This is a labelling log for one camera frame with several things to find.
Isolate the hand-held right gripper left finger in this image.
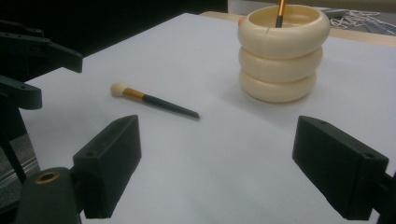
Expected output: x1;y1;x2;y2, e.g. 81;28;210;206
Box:
72;114;143;219

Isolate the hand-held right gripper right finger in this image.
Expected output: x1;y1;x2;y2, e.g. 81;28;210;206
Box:
291;115;390;221

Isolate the large makeup brush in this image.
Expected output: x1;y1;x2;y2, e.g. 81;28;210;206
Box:
109;82;201;121

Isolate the cream ringed brush holder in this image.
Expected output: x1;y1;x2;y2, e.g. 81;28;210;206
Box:
237;4;332;105

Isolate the small makeup brush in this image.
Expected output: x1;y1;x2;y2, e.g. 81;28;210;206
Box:
275;0;287;29

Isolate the black curtain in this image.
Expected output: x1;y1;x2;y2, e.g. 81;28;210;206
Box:
0;0;230;83

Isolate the white table sheet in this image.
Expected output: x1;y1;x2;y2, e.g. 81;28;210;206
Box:
18;12;396;224

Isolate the grey flat object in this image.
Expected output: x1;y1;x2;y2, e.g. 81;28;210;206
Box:
320;7;349;19

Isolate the metal floor rail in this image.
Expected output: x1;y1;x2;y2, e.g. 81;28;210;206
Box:
0;155;40;191

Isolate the blue wire bundle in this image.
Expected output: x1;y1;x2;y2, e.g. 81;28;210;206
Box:
361;18;396;36

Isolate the white cord tangle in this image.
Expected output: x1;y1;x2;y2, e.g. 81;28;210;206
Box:
329;9;382;28

